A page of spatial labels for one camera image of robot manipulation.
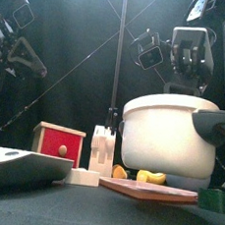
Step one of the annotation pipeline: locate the white pot with grey handles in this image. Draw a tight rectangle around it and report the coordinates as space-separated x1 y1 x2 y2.
113 87 225 183

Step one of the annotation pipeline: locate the red wooden drawer box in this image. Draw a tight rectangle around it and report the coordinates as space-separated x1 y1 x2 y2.
28 120 88 170

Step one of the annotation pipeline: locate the yellow toy banana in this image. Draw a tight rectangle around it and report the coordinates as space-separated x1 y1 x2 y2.
136 169 168 187

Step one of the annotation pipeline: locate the white toy knife block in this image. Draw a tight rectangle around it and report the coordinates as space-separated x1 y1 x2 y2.
86 124 119 179

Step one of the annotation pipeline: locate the orange toy food piece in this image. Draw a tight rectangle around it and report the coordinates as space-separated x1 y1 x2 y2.
111 163 131 181

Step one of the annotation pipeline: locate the wooden cutting board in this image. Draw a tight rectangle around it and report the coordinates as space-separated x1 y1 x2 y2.
96 175 199 207

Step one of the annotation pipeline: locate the green toy block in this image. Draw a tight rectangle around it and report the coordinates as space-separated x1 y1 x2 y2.
196 186 225 215

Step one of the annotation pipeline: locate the small white flat block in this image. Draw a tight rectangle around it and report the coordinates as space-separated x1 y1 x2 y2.
64 166 102 188

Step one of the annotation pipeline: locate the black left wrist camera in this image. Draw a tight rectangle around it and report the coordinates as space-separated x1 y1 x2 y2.
10 0 38 31

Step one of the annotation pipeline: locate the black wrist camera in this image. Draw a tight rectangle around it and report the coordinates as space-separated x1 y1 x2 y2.
10 0 38 31
128 27 174 74

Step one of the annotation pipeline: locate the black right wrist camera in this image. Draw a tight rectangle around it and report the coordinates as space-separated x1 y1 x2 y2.
128 27 174 74

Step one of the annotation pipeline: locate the black toy knife handle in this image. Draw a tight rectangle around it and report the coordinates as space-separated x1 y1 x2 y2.
109 107 120 137
104 106 114 130

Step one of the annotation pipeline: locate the vertical metal frame pole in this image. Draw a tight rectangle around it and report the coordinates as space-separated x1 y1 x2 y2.
109 0 130 110

